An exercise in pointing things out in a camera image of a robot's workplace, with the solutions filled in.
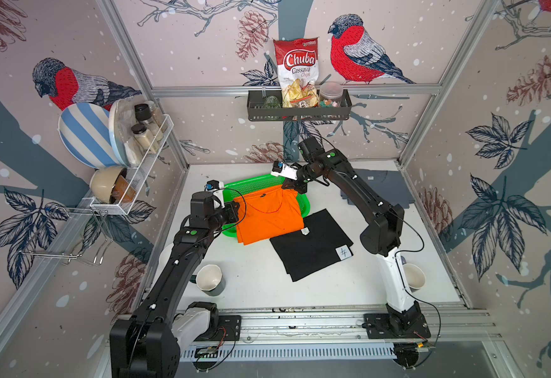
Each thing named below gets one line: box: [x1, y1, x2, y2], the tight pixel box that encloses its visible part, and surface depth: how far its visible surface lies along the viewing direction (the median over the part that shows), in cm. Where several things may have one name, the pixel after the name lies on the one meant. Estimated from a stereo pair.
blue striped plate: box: [58, 102, 123, 169], surface depth 66 cm
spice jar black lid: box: [134, 103, 152, 121], surface depth 81 cm
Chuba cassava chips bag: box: [273, 37, 320, 108], surface depth 83 cm
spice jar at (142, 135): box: [130, 122, 154, 154], surface depth 78 cm
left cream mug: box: [189, 263, 226, 297], surface depth 78 cm
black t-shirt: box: [269, 208, 354, 282], surface depth 92 cm
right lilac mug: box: [401, 255, 426, 293], surface depth 79 cm
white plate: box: [108, 97, 137, 168], surface depth 68 cm
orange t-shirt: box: [233, 185, 305, 246], surface depth 87 cm
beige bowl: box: [89, 166, 124, 204], surface depth 61 cm
